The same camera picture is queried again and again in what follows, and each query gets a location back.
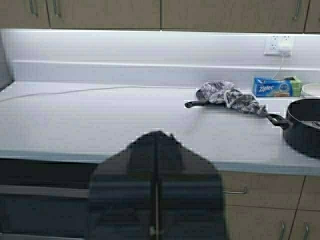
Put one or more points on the black frying pan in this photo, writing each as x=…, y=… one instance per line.
x=200, y=102

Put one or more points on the cabinet door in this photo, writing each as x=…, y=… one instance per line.
x=24, y=14
x=258, y=223
x=105, y=14
x=235, y=16

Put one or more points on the black dishwasher front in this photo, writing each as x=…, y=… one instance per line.
x=44, y=198

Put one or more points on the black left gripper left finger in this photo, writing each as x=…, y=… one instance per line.
x=122, y=194

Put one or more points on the white wall power outlet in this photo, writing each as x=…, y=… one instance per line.
x=279, y=45

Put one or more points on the grey patterned dish cloth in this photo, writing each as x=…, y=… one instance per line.
x=225, y=92

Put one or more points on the white frying pan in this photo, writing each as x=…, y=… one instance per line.
x=311, y=90

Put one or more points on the large black cooking pot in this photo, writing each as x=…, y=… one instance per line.
x=301, y=126

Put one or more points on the blue Ziploc bag box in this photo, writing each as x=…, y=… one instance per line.
x=268, y=87

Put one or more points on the lower left drawer front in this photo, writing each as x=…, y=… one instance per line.
x=262, y=190

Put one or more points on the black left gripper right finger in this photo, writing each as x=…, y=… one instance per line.
x=192, y=204

